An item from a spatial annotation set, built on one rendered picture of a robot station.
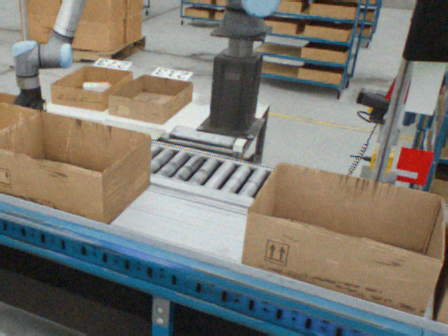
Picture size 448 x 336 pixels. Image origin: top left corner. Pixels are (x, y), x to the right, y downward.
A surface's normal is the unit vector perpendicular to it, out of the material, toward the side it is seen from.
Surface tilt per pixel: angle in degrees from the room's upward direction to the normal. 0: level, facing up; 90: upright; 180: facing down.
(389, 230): 90
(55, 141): 89
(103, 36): 90
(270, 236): 90
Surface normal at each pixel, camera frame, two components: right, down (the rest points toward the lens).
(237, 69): -0.37, 0.43
